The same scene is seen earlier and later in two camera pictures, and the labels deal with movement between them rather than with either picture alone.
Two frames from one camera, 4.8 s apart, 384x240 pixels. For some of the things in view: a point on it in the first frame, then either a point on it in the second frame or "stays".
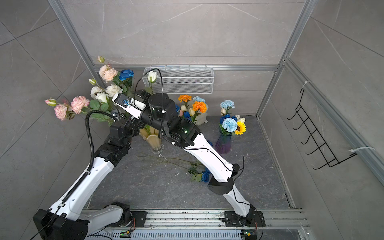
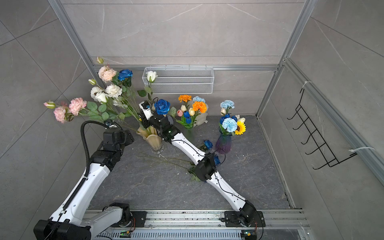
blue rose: [199, 172] stays
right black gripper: [134, 125] → [146, 122]
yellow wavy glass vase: [151, 136] stays
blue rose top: [126, 73] stays
